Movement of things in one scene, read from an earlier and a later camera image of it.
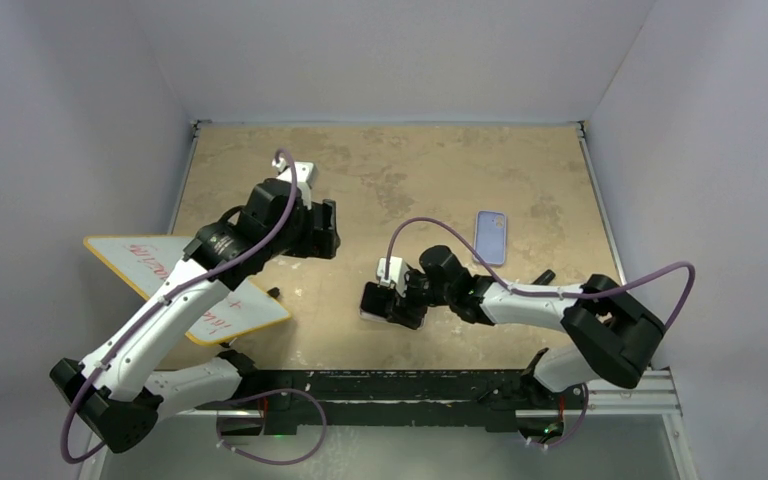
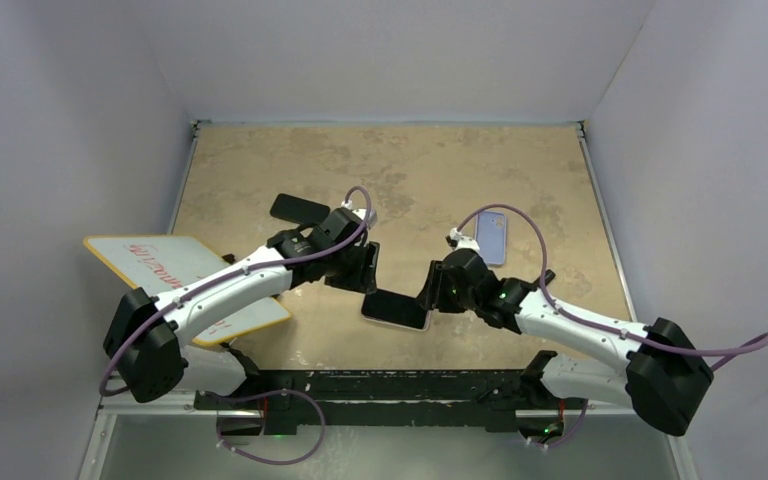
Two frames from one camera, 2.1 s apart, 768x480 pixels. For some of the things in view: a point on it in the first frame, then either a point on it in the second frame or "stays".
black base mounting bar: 497,399 stays
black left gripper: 318,243 to 363,278
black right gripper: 399,307 to 433,295
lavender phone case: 490,236 stays
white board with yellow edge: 149,261 stays
